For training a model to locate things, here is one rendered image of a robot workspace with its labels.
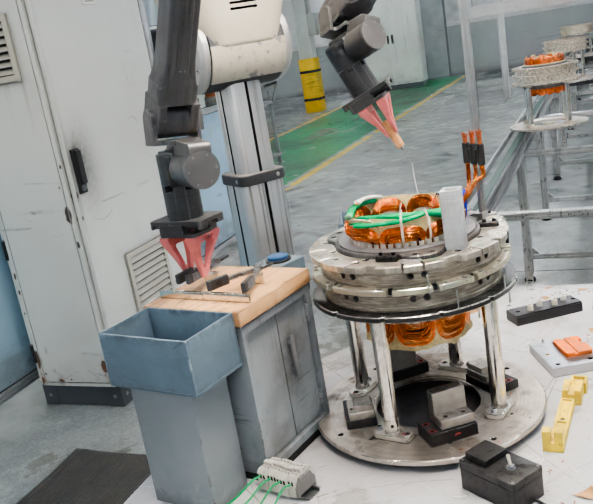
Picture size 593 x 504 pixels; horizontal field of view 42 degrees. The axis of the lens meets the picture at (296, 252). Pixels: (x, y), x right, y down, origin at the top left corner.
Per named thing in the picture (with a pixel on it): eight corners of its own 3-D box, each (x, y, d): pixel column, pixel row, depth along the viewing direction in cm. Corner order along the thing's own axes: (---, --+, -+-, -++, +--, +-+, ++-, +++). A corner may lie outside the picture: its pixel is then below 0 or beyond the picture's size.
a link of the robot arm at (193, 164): (193, 104, 122) (141, 109, 118) (225, 103, 113) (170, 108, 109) (201, 179, 125) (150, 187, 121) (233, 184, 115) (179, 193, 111)
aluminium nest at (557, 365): (602, 369, 138) (602, 356, 137) (553, 378, 138) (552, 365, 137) (575, 344, 150) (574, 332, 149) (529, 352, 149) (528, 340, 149)
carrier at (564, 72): (536, 118, 425) (531, 62, 417) (603, 116, 396) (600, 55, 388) (494, 132, 401) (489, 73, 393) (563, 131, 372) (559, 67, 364)
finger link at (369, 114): (409, 127, 147) (383, 84, 145) (377, 146, 150) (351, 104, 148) (412, 120, 153) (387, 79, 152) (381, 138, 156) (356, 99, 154)
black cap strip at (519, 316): (582, 310, 164) (582, 301, 164) (517, 326, 162) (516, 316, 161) (570, 304, 169) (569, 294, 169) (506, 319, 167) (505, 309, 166)
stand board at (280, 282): (241, 328, 113) (238, 312, 112) (145, 320, 123) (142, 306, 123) (311, 281, 129) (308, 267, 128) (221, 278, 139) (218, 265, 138)
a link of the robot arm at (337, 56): (335, 39, 152) (316, 51, 149) (355, 24, 146) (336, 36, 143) (354, 69, 153) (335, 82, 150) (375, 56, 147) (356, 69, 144)
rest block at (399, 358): (417, 364, 143) (414, 338, 141) (390, 373, 141) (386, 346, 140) (406, 356, 147) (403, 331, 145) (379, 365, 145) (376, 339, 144)
